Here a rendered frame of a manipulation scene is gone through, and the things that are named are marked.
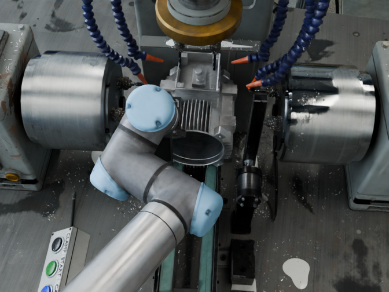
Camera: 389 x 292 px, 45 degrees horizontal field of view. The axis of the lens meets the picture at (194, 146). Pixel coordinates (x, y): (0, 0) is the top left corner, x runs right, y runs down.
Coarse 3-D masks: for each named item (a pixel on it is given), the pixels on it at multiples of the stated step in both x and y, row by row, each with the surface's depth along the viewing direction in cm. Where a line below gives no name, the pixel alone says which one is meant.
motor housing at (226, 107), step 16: (224, 96) 118; (192, 112) 111; (208, 112) 112; (224, 112) 115; (192, 128) 109; (208, 128) 108; (176, 144) 123; (192, 144) 125; (208, 144) 124; (224, 144) 112; (176, 160) 120; (192, 160) 122; (208, 160) 121
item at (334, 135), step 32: (320, 64) 113; (288, 96) 107; (320, 96) 106; (352, 96) 106; (288, 128) 107; (320, 128) 106; (352, 128) 106; (288, 160) 115; (320, 160) 113; (352, 160) 116
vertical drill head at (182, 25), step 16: (160, 0) 97; (176, 0) 94; (192, 0) 90; (208, 0) 91; (224, 0) 94; (240, 0) 97; (160, 16) 94; (176, 16) 93; (192, 16) 92; (208, 16) 92; (224, 16) 94; (240, 16) 95; (176, 32) 93; (192, 32) 92; (208, 32) 92; (224, 32) 93; (176, 48) 100
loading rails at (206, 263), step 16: (224, 160) 138; (208, 176) 122; (224, 208) 128; (208, 240) 112; (176, 256) 116; (208, 256) 110; (224, 256) 120; (160, 272) 108; (176, 272) 120; (208, 272) 108; (160, 288) 106; (176, 288) 114; (208, 288) 106
